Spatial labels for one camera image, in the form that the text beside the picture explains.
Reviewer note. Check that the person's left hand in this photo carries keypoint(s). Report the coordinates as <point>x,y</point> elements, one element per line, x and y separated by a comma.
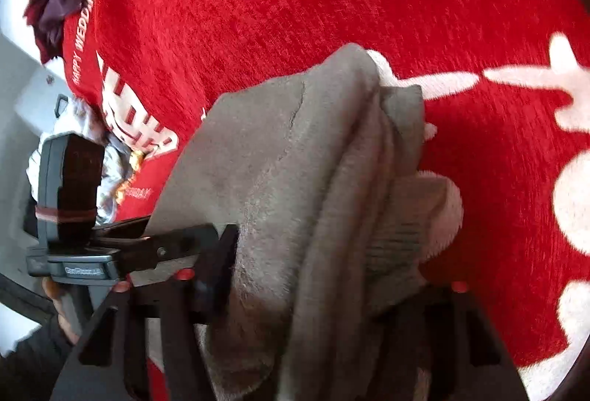
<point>67,313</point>

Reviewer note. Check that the maroon cloth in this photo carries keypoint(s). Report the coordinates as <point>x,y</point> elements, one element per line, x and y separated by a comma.
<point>53,6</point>

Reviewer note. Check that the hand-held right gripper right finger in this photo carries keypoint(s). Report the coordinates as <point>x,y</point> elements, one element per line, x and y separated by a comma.
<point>449,327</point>

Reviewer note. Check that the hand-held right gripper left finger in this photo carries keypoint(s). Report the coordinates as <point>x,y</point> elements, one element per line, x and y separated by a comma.
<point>214,285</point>

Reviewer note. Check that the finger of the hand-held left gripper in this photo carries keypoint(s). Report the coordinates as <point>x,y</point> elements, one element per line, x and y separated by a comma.
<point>175,244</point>

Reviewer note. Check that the grey small garment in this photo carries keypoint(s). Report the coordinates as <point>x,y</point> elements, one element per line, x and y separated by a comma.
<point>295,179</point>

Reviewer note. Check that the white patterned cloth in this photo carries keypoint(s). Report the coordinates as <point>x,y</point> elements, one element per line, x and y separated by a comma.
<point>108,161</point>

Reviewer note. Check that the red printed blanket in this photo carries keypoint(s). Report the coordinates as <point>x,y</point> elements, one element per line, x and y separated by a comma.
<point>368,4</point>

